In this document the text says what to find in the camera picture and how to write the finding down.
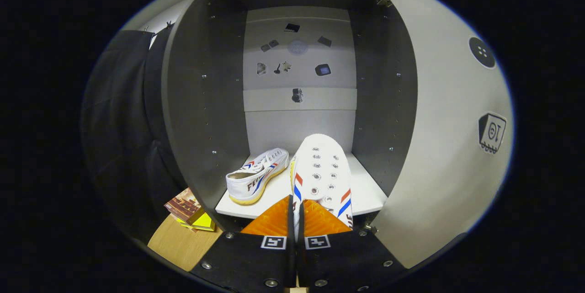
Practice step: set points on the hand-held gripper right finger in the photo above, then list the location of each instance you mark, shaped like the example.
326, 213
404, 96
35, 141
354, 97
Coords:
343, 261

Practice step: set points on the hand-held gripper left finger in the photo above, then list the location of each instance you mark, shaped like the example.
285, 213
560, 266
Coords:
256, 261

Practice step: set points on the white striped shoe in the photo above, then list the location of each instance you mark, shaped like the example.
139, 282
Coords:
322, 165
256, 178

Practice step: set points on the dark grey shoe cabinet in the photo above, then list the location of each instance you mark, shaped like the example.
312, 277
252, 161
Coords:
201, 101

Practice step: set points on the white cabinet shelf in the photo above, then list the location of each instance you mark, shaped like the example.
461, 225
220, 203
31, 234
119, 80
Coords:
365, 192

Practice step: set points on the yellow book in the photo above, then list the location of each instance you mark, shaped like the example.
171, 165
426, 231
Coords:
204, 222

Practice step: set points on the brown book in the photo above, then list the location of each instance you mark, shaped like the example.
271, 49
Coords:
183, 204

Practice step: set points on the black backdrop cloth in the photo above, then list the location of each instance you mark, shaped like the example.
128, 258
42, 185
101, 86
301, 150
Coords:
119, 124

